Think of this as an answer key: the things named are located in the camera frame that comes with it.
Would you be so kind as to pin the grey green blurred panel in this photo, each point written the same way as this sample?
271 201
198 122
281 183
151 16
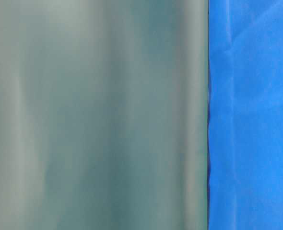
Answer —
103 114

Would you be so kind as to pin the blue table cloth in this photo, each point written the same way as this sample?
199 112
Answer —
245 130

